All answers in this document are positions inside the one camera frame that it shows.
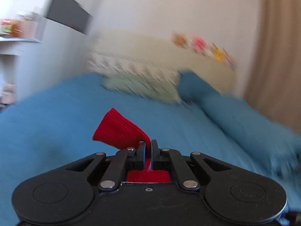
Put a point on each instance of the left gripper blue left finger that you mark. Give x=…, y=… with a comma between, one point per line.
x=141, y=155

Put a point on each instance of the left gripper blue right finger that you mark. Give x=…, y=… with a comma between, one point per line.
x=155, y=155

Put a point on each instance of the red knitted garment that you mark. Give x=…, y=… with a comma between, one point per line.
x=117, y=131

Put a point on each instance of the green pillow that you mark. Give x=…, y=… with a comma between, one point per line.
x=162, y=91

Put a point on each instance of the dark teal pillow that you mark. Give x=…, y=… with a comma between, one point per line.
x=192, y=88

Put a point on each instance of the blue bed sheet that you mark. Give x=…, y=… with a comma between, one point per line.
x=55, y=127

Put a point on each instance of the cream quilted headboard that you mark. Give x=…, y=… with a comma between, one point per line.
x=118, y=51

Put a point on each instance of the folded blue duvet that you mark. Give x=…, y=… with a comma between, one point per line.
x=272, y=145

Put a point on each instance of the white and grey wardrobe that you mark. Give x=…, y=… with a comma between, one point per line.
x=52, y=49

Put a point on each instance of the beige curtain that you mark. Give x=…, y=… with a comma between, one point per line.
x=274, y=83

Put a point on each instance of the white shelf unit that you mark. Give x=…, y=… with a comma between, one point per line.
x=14, y=40

